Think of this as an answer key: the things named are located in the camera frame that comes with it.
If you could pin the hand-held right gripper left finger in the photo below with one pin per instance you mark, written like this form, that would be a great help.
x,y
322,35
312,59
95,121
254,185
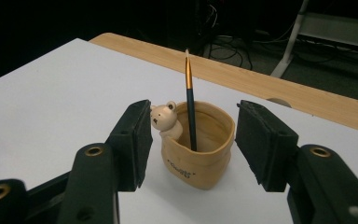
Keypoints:
x,y
127,149

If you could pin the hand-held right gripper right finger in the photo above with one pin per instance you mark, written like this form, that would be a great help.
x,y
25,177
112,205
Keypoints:
x,y
267,149

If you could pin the dark slim pen gold tip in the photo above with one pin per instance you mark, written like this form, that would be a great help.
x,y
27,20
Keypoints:
x,y
191,118

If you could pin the tan ceramic bear pen holder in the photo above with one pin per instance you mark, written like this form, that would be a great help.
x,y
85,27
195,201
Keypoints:
x,y
199,171

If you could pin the grey round table grommet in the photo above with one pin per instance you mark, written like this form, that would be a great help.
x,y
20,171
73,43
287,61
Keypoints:
x,y
279,102

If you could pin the wooden table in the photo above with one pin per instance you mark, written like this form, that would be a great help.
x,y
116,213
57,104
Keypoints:
x,y
230,74

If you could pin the white metal desk frame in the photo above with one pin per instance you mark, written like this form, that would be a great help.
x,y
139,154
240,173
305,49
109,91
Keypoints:
x,y
287,53

